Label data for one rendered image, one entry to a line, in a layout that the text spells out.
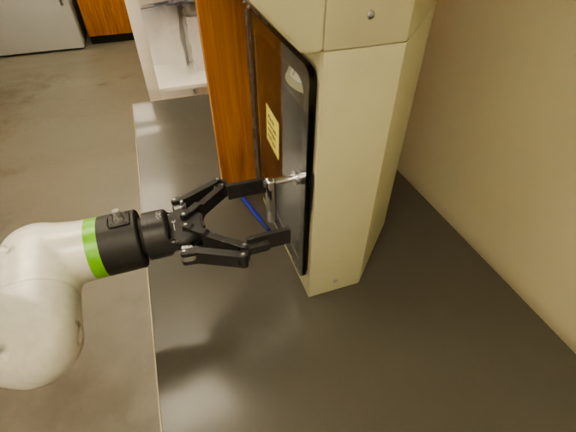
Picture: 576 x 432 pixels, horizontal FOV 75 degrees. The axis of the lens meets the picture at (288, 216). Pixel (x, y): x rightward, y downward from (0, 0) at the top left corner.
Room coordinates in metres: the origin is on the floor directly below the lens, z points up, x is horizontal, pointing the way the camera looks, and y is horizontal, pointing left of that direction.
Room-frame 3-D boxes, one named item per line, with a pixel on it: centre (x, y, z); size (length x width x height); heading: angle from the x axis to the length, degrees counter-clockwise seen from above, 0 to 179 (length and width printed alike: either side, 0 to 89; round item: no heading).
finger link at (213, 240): (0.40, 0.11, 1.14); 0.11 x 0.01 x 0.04; 68
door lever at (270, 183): (0.48, 0.01, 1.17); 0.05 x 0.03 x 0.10; 109
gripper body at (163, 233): (0.43, 0.18, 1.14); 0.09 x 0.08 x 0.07; 109
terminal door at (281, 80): (0.59, 0.02, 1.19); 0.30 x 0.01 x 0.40; 19
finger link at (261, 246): (0.38, 0.05, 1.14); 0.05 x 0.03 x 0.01; 109
